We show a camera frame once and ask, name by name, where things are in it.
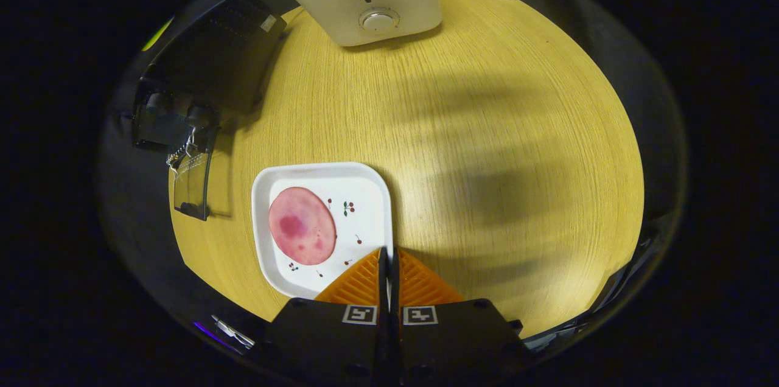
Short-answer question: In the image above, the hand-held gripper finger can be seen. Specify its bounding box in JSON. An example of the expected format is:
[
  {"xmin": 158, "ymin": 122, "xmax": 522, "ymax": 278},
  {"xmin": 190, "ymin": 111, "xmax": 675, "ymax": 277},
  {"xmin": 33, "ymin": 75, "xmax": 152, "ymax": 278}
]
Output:
[
  {"xmin": 262, "ymin": 247, "xmax": 391, "ymax": 385},
  {"xmin": 389, "ymin": 247, "xmax": 531, "ymax": 385}
]

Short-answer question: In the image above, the white square plate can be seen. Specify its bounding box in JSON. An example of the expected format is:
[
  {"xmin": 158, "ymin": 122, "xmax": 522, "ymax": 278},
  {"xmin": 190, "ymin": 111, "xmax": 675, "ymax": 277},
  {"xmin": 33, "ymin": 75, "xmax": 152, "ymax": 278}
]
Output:
[{"xmin": 251, "ymin": 162, "xmax": 394, "ymax": 300}]

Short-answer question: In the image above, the pink ham slice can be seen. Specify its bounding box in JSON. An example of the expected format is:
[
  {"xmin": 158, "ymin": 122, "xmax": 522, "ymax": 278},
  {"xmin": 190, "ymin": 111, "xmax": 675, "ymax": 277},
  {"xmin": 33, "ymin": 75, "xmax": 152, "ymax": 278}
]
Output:
[{"xmin": 268, "ymin": 187, "xmax": 337, "ymax": 266}]

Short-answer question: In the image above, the black toaster oven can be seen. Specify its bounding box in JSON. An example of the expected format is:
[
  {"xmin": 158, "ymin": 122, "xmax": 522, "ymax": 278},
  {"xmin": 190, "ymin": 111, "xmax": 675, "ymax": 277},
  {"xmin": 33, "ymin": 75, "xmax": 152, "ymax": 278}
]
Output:
[{"xmin": 131, "ymin": 0, "xmax": 288, "ymax": 221}]

